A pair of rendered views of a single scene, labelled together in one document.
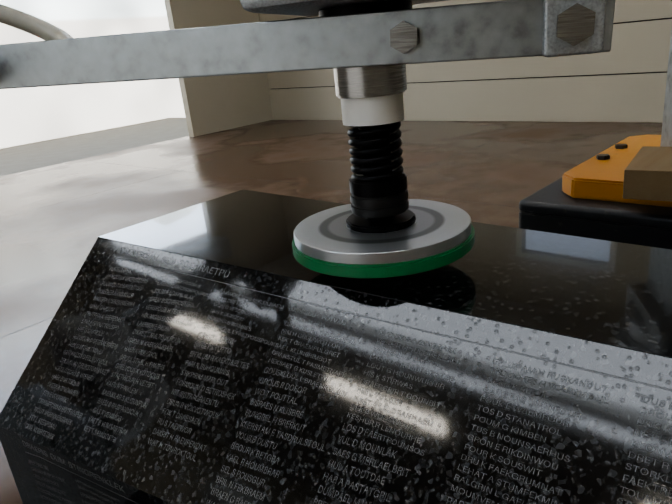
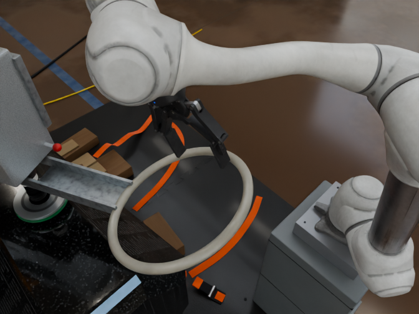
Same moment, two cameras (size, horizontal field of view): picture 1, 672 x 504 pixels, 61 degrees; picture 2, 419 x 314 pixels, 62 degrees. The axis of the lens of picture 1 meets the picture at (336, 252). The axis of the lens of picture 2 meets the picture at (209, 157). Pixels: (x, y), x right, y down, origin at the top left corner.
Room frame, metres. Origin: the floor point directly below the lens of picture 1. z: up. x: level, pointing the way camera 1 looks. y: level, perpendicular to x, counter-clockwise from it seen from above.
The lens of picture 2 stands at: (1.46, 0.71, 2.08)
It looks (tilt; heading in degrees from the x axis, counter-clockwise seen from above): 49 degrees down; 183
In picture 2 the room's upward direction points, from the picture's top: straight up
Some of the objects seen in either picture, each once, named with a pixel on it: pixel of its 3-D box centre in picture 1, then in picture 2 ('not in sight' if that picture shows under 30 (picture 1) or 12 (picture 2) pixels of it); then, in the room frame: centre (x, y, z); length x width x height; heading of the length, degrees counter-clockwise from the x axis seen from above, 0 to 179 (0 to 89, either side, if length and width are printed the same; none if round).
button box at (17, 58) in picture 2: not in sight; (25, 91); (0.57, 0.04, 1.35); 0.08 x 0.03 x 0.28; 73
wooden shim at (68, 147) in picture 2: not in sight; (61, 151); (-0.26, -0.53, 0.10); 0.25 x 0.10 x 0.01; 140
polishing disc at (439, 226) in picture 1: (381, 227); (40, 197); (0.66, -0.06, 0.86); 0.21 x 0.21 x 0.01
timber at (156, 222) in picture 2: not in sight; (163, 237); (0.40, 0.35, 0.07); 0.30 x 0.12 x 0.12; 40
